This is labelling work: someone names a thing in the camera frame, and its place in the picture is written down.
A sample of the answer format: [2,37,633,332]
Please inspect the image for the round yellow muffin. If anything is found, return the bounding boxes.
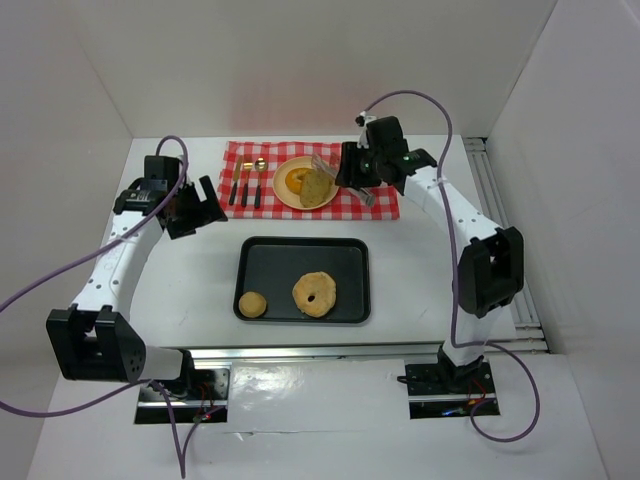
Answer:
[238,291,267,318]

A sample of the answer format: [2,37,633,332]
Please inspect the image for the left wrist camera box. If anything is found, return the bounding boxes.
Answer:
[141,155,182,191]

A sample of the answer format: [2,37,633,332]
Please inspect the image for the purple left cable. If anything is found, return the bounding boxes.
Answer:
[0,135,190,480]

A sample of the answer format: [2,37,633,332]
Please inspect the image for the aluminium rail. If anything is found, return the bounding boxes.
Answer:
[179,342,440,365]
[462,137,550,354]

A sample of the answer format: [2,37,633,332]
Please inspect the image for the aluminium front rail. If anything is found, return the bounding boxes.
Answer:
[179,342,440,365]

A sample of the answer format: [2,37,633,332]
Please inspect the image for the metal tongs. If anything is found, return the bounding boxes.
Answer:
[311,153,376,208]

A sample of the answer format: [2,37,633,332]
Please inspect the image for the orange glazed donut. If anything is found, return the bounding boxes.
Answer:
[285,168,310,195]

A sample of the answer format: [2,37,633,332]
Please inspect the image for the black baking tray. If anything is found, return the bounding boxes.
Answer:
[233,236,371,325]

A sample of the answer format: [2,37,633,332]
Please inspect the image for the gold fork black handle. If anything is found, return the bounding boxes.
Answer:
[241,156,254,208]

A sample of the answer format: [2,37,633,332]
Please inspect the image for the gold spoon black handle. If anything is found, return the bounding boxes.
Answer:
[254,157,268,209]

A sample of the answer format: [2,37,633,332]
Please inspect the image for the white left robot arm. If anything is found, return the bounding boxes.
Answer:
[46,176,226,397]

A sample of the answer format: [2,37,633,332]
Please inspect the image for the aluminium right side rail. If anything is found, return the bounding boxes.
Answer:
[462,137,550,354]

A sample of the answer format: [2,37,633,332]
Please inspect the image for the beige round plate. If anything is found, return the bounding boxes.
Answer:
[272,156,339,211]

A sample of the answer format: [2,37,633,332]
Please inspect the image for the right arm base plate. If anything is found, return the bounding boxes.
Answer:
[396,362,500,420]

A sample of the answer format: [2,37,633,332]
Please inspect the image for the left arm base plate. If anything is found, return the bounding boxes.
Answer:
[134,368,230,425]

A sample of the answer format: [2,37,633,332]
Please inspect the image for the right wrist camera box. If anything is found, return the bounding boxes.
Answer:
[358,116,408,154]

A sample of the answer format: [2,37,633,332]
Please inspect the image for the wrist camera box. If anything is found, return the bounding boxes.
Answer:
[358,116,408,154]
[141,155,182,191]

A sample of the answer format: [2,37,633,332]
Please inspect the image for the pale bagel with hole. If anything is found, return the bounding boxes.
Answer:
[292,272,337,318]

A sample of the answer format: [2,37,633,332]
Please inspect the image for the speckled bread slice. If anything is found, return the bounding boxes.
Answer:
[299,169,333,208]

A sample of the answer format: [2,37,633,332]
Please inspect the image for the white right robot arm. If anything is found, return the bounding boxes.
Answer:
[337,140,524,387]

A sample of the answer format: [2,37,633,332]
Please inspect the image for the gold knife black handle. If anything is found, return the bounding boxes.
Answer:
[228,155,244,206]

